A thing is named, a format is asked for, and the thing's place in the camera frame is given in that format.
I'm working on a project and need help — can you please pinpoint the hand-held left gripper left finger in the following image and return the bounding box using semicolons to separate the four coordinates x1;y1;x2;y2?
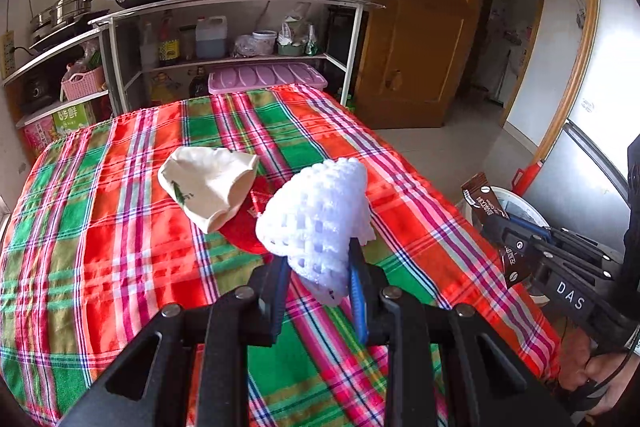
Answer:
60;256;292;427

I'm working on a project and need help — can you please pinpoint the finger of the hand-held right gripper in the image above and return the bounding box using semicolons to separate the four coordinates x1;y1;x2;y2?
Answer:
500;213;626;269
481;218;562;299

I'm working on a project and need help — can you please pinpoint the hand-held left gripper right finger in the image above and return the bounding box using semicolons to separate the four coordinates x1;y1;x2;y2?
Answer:
346;238;576;427

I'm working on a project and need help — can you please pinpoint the white round trash bin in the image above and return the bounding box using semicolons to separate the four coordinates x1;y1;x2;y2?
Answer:
465;187;551;303

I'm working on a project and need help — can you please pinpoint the brown coffee sachet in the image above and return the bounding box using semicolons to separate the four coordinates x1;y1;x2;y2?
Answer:
460;173;531;293

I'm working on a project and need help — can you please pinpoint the white foam fruit net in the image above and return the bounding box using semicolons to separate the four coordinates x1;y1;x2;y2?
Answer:
255;158;376;308

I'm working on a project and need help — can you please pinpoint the person's right hand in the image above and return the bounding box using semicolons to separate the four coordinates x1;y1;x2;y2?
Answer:
557;332;636;418

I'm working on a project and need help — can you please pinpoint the red snack packet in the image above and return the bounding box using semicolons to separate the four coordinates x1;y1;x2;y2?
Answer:
217;189;281;255

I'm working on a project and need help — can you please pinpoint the silver refrigerator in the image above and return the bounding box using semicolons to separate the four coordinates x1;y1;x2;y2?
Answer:
525;0;640;258

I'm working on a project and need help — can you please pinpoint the plaid tablecloth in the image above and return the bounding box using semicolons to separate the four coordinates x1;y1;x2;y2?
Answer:
0;86;563;427

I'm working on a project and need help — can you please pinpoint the pink plastic box lid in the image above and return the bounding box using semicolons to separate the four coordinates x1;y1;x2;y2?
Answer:
207;62;328;95

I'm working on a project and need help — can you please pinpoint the wooden door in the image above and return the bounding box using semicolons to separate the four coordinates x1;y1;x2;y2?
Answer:
355;0;493;130

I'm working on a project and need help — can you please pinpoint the crumpled clear plastic bag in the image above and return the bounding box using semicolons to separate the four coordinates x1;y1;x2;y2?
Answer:
232;34;258;58

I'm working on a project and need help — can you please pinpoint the white plastic tub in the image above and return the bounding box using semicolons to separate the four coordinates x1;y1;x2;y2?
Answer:
251;30;277;56

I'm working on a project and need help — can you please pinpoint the white jug dark liquid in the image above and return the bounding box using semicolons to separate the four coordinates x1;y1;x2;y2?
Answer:
195;16;228;60

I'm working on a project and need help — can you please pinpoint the green carton box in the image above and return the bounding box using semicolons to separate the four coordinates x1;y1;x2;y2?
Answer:
52;103;96;140

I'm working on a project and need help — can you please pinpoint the brown glass jar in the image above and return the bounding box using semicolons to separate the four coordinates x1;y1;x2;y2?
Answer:
179;25;197;62

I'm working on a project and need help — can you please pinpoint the soy sauce bottle yellow label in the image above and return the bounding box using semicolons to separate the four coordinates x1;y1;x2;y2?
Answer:
158;11;182;66

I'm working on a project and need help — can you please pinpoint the white plastic bottle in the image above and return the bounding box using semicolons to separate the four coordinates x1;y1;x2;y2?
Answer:
141;21;160;68

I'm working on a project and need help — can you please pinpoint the narrow grey metal kitchen rack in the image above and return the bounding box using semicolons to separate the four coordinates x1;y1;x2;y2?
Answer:
2;27;115;128

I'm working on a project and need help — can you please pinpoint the pink carton box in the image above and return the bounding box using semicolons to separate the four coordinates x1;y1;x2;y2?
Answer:
22;114;56;155

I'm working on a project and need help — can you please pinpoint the pink woven plastic basket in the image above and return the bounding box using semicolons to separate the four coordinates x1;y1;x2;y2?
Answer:
61;67;106;102

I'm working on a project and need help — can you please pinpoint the black kitchen appliance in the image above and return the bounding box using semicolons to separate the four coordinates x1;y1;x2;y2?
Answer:
22;62;63;112

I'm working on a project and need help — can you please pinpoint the black induction cooker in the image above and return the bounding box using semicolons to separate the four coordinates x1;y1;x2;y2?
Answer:
27;9;111;50

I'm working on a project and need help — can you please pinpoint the steel steamer pot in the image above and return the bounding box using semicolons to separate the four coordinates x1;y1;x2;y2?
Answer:
30;0;96;32

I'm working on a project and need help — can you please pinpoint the black cable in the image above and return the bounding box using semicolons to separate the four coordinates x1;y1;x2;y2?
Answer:
565;347;640;410

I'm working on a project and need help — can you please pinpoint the red plastic handle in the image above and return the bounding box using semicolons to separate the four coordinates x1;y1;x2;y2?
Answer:
510;159;545;196

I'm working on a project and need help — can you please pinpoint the wall power socket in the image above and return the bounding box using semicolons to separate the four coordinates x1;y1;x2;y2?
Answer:
0;32;16;80

